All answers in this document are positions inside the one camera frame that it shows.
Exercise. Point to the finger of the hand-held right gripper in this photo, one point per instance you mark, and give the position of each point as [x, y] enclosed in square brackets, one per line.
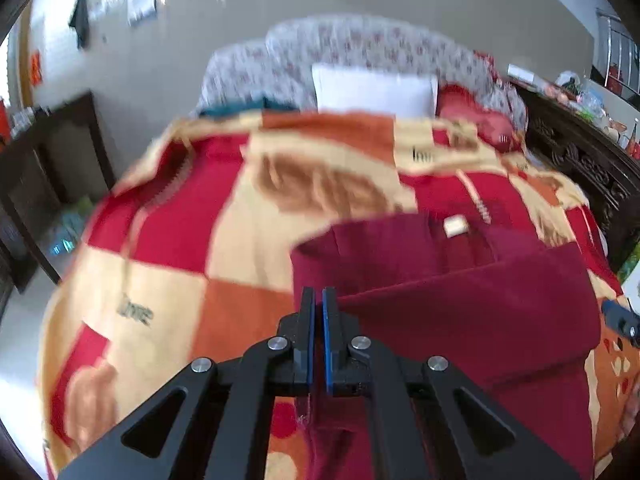
[620, 319]

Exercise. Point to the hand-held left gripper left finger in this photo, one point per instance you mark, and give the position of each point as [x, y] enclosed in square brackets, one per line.
[310, 340]

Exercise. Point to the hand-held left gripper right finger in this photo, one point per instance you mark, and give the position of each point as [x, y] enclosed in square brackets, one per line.
[327, 340]

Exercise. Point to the dark red garment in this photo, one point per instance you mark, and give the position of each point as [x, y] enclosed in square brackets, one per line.
[465, 305]

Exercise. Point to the red and cream patterned blanket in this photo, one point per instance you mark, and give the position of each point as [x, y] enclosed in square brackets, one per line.
[200, 240]

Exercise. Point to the dark carved wooden cabinet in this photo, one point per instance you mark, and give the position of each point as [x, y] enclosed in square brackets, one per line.
[575, 155]

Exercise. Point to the teal cloth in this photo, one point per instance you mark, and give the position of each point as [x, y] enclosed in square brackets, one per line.
[245, 106]

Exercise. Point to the red pillow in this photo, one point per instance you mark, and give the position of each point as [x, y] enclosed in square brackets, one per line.
[475, 115]

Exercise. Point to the white pillow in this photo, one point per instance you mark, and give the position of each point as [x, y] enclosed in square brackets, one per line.
[374, 91]

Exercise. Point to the metal stair railing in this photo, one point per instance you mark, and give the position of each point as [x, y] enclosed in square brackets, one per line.
[617, 50]

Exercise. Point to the floral padded headboard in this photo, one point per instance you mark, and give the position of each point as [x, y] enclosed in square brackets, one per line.
[360, 55]

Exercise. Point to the dark wooden side table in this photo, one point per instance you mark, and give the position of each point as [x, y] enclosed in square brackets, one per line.
[45, 180]

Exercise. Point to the dark wall-mounted box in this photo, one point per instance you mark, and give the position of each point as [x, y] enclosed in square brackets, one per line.
[80, 17]

